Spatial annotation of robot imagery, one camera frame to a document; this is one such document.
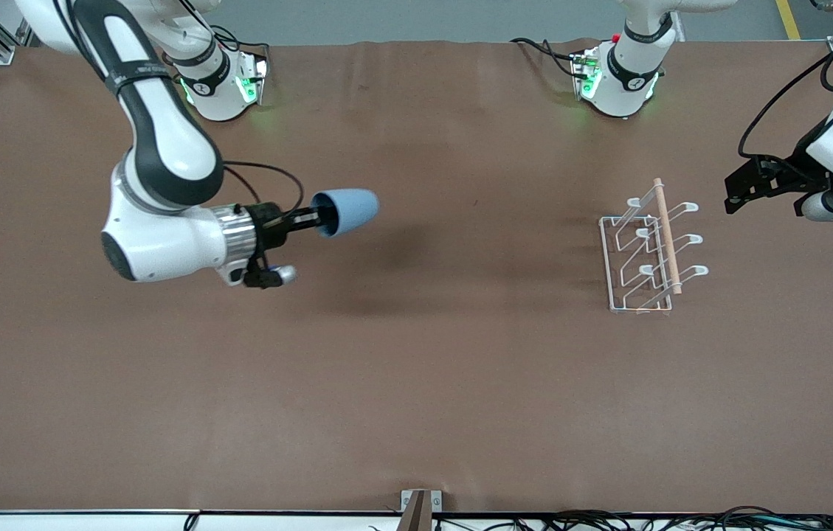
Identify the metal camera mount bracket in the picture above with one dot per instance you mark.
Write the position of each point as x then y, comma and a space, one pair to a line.
420, 510

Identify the blue plastic cup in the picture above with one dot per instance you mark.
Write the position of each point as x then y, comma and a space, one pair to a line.
353, 211

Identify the brown table cover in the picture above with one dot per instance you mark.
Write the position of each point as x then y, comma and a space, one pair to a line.
416, 383

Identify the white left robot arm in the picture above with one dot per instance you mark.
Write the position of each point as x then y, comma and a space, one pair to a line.
626, 82

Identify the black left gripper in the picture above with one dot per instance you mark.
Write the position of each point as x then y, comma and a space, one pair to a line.
794, 164

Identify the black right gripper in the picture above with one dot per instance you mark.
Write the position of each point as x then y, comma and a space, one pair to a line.
266, 222

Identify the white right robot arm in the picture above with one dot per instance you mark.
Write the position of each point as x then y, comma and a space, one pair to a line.
165, 147

